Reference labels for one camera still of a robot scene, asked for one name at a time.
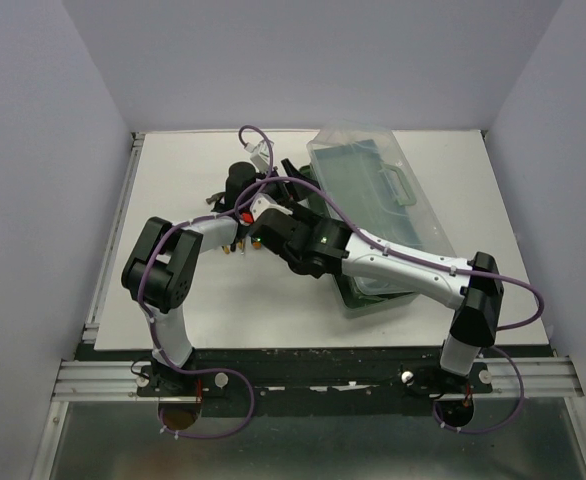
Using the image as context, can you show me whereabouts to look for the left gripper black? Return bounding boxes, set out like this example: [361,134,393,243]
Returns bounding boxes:
[257,158,324,207]

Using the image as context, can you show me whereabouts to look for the grey translucent tool box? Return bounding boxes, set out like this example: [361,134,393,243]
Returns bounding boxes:
[300,121,458,318]

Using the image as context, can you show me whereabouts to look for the yellow black pliers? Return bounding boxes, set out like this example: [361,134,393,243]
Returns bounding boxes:
[222,242,246,255]

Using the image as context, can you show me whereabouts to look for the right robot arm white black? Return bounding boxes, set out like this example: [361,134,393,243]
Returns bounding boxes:
[250,203,504,392]

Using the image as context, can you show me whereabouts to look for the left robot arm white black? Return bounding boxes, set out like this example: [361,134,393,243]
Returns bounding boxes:
[121,162,277,395]

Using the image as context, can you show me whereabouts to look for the small claw hammer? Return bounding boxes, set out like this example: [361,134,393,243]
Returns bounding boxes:
[205,192,225,205]

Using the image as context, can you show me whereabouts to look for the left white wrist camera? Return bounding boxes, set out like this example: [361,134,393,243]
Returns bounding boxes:
[244,140,273,174]

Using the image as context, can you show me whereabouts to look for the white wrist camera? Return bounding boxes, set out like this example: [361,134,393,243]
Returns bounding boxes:
[244,140,273,174]
[239,194,293,226]

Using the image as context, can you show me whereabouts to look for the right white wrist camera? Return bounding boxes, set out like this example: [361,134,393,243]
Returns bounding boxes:
[239,194,293,226]

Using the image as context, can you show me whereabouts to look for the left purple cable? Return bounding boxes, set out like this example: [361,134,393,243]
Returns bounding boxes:
[137,124,277,441]

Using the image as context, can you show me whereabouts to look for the purple cable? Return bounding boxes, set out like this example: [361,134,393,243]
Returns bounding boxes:
[137,124,277,441]
[232,175,545,436]

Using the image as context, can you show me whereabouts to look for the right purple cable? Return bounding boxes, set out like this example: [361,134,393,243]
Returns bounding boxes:
[232,175,545,436]

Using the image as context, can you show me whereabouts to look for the black mounting rail base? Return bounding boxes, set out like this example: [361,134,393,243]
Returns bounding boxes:
[137,347,493,418]

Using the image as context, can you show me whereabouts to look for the aluminium extrusion frame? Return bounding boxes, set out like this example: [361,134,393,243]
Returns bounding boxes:
[32,357,159,480]

